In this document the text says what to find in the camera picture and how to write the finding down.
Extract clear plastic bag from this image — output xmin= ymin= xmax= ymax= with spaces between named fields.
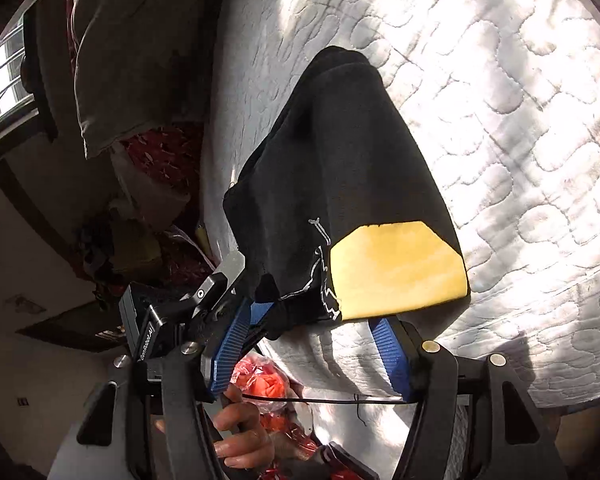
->
xmin=110 ymin=142 xmax=193 ymax=233

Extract black pants with yellow patch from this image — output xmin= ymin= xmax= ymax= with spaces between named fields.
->
xmin=222 ymin=46 xmax=472 ymax=341

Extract red floral blanket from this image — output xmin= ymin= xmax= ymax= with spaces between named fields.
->
xmin=120 ymin=125 xmax=218 ymax=286

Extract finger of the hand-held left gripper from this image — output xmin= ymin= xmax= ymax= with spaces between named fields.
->
xmin=195 ymin=252 xmax=248 ymax=333

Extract person's left hand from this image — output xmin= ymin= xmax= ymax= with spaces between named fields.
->
xmin=214 ymin=385 xmax=277 ymax=471

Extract window with metal bars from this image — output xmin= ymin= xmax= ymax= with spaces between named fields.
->
xmin=0 ymin=25 xmax=38 ymax=131

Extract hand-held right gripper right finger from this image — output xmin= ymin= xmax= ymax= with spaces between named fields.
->
xmin=369 ymin=316 xmax=568 ymax=480

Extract plastic bag with orange cloth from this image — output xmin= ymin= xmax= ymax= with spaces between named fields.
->
xmin=230 ymin=352 xmax=321 ymax=480

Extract yellow box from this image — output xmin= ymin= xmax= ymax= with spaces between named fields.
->
xmin=107 ymin=217 xmax=163 ymax=271

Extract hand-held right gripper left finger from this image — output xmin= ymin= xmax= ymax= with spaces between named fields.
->
xmin=45 ymin=300 xmax=268 ymax=480

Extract white quilted mattress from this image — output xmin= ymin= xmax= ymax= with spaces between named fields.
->
xmin=200 ymin=0 xmax=600 ymax=480

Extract grey floral pillow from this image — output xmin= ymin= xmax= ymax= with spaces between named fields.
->
xmin=35 ymin=0 xmax=231 ymax=161

